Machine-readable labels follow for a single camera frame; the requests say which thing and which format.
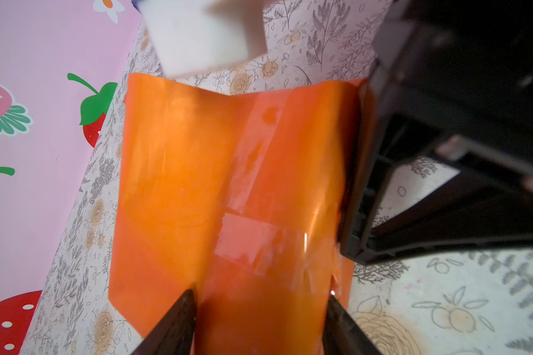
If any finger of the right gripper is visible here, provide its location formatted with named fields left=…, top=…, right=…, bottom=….
left=339, top=104, right=533, bottom=265

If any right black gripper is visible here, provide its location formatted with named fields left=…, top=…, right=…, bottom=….
left=373, top=1, right=533, bottom=174

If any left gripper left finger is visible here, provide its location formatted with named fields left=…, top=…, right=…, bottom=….
left=131, top=289, right=195, bottom=355

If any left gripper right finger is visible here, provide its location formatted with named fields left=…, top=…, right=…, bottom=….
left=322, top=295, right=381, bottom=355

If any clear adhesive tape strip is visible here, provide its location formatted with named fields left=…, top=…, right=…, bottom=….
left=217, top=87, right=344, bottom=294

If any orange yellow wrapping paper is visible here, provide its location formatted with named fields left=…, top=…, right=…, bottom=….
left=109, top=73, right=362, bottom=354

